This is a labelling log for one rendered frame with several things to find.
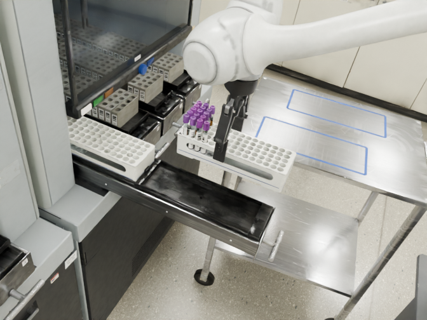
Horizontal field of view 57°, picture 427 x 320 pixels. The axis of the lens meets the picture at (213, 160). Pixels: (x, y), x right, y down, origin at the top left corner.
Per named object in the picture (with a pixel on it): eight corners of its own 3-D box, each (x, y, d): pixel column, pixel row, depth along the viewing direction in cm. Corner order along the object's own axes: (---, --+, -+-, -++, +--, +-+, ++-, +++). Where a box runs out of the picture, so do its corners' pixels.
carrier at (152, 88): (157, 88, 135) (158, 72, 131) (162, 90, 135) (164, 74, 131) (138, 103, 127) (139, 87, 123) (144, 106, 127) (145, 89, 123)
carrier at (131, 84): (146, 84, 136) (147, 68, 132) (151, 86, 136) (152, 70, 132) (127, 99, 128) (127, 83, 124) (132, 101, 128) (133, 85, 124)
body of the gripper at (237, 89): (251, 86, 86) (243, 120, 92) (264, 70, 92) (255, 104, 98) (220, 75, 88) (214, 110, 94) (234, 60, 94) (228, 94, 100)
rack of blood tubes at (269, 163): (175, 152, 106) (176, 133, 102) (192, 133, 113) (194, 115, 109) (280, 193, 99) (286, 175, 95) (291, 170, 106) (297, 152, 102)
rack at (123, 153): (42, 143, 110) (39, 126, 105) (67, 126, 117) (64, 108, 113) (135, 185, 103) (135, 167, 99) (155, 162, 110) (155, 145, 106)
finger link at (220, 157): (229, 140, 96) (227, 141, 96) (223, 161, 101) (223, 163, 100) (217, 135, 97) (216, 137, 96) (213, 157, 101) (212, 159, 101)
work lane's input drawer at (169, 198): (31, 161, 113) (25, 136, 108) (63, 136, 123) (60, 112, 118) (269, 270, 97) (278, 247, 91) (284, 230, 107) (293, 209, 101)
